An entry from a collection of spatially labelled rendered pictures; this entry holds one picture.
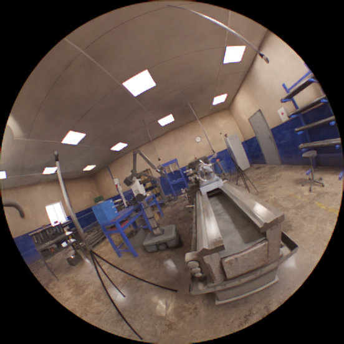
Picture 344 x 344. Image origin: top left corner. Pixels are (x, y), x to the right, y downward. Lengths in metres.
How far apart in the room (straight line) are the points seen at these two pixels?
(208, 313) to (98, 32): 3.40
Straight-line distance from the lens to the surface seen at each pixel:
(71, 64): 2.39
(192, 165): 2.73
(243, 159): 6.03
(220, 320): 1.30
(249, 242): 0.76
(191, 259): 0.74
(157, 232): 2.34
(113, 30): 2.21
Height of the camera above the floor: 1.26
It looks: 1 degrees up
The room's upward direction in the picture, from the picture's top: 23 degrees counter-clockwise
